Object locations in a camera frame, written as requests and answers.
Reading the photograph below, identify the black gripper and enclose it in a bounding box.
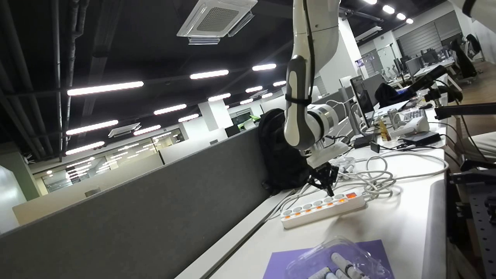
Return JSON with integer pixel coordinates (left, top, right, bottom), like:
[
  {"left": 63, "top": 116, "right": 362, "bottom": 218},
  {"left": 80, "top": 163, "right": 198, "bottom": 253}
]
[{"left": 309, "top": 163, "right": 339, "bottom": 197}]

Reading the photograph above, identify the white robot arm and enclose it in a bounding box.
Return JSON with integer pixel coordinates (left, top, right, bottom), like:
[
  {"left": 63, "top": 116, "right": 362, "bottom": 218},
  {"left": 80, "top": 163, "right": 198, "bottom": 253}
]
[{"left": 284, "top": 0, "right": 342, "bottom": 197}]

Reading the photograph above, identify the white power strip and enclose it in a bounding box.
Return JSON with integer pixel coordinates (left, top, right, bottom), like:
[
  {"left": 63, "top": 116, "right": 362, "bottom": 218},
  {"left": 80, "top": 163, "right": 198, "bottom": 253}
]
[{"left": 281, "top": 191, "right": 368, "bottom": 229}]

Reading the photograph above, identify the black backpack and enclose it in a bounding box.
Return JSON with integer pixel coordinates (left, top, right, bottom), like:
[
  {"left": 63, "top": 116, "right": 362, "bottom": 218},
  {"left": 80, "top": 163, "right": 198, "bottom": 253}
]
[{"left": 260, "top": 108, "right": 311, "bottom": 191}]

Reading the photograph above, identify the clear bag of adapters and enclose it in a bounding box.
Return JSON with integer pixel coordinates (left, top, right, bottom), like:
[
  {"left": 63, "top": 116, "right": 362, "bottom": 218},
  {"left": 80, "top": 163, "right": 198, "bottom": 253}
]
[{"left": 284, "top": 243, "right": 394, "bottom": 279}]

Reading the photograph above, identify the purple paper sheet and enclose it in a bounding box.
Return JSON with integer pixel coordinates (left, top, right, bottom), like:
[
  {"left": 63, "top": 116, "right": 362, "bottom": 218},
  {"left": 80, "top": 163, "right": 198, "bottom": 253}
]
[{"left": 264, "top": 240, "right": 396, "bottom": 279}]

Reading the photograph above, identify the grey desk partition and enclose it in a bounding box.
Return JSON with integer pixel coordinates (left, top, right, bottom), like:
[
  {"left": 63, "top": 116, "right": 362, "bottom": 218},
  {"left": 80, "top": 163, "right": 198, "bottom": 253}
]
[{"left": 0, "top": 129, "right": 269, "bottom": 279}]

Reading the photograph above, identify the ceiling air conditioner unit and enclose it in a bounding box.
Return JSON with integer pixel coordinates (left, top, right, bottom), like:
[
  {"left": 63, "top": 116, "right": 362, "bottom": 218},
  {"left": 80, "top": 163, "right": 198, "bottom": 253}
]
[{"left": 177, "top": 0, "right": 258, "bottom": 45}]

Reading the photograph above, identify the white power strip cable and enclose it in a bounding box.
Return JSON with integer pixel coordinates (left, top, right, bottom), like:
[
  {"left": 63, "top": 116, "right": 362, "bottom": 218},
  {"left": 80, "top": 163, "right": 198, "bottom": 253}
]
[{"left": 331, "top": 150, "right": 450, "bottom": 203}]

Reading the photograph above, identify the black camera stand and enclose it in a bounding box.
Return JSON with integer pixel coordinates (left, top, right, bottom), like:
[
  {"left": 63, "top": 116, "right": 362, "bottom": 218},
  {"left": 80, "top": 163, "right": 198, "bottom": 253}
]
[{"left": 408, "top": 65, "right": 496, "bottom": 119}]

